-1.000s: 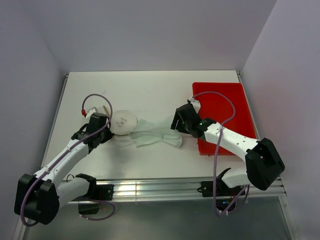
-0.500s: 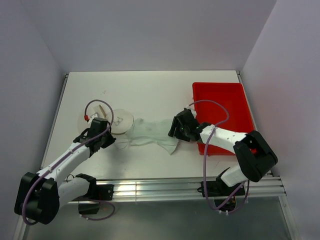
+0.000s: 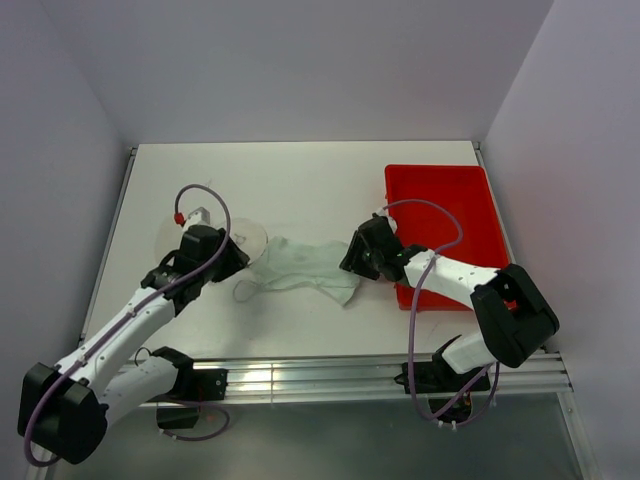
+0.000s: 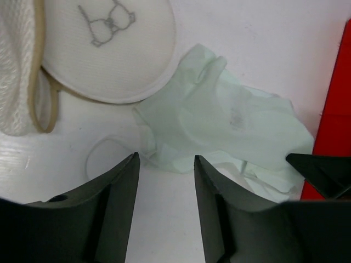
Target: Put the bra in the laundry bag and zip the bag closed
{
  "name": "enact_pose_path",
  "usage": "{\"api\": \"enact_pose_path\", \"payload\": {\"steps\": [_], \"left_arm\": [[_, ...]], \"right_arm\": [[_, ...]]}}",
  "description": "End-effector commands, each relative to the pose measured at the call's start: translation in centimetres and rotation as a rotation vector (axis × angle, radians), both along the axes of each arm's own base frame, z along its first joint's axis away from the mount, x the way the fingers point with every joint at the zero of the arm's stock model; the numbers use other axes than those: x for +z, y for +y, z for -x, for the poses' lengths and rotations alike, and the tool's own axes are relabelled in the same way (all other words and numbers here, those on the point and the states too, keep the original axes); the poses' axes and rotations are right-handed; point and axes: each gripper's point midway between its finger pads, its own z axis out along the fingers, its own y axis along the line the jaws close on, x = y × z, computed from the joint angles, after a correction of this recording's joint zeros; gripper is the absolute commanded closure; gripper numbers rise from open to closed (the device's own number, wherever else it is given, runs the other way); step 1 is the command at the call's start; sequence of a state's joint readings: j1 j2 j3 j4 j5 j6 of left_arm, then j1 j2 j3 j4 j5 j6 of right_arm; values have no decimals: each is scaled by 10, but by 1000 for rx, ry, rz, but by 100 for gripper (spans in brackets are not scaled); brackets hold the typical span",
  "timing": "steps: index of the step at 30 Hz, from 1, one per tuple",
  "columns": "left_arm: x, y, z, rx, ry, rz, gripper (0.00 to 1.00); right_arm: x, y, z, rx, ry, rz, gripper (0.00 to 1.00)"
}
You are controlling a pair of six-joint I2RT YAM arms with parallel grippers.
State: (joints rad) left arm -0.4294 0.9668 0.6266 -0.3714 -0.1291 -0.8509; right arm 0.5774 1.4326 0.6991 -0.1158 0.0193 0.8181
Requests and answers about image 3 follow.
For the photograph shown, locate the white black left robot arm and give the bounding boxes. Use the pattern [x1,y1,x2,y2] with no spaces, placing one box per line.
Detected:
[17,224,249,468]

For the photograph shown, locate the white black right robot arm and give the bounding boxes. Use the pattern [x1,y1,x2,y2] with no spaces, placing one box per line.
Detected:
[340,215,559,393]

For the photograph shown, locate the red plastic tray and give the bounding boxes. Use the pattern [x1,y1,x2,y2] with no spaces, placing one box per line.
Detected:
[383,164,514,312]

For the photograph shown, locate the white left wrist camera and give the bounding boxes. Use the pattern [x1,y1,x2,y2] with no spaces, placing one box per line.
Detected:
[173,207,210,230]

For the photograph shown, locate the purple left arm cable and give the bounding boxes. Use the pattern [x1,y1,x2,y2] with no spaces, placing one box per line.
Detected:
[22,184,234,467]

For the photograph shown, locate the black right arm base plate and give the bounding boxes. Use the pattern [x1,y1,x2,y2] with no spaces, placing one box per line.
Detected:
[394,360,491,394]

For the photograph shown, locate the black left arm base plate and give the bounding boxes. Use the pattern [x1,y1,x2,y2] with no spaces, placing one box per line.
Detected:
[156,368,228,431]

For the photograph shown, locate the aluminium mounting rail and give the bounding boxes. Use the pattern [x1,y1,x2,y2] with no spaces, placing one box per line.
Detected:
[194,351,573,405]

